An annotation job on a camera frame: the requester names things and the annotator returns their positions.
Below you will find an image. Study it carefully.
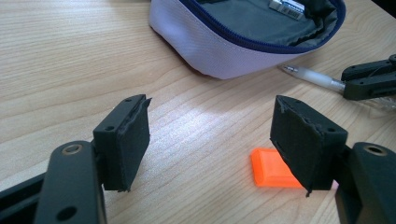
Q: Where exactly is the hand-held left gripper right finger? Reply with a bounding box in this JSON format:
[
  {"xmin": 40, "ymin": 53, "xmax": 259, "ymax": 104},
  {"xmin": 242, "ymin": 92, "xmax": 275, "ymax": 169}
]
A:
[{"xmin": 269, "ymin": 94, "xmax": 349, "ymax": 198}]

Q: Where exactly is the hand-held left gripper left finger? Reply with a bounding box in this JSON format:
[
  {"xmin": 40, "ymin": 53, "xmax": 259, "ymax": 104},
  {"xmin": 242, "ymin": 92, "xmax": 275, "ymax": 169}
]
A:
[{"xmin": 92, "ymin": 93, "xmax": 152, "ymax": 192}]

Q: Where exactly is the clear ballpoint pen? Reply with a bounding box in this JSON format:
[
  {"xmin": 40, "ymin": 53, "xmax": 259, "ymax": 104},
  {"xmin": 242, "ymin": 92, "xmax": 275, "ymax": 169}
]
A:
[{"xmin": 278, "ymin": 63, "xmax": 396, "ymax": 110}]

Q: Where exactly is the small white eraser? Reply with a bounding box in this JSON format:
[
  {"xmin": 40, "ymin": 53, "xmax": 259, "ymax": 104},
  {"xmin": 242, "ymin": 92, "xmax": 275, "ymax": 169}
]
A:
[{"xmin": 268, "ymin": 0, "xmax": 306, "ymax": 21}]

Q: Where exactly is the white and grey pencil case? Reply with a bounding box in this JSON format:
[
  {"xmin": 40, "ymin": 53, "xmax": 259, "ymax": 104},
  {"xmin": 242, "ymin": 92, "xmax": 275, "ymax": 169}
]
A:
[{"xmin": 148, "ymin": 0, "xmax": 347, "ymax": 80}]

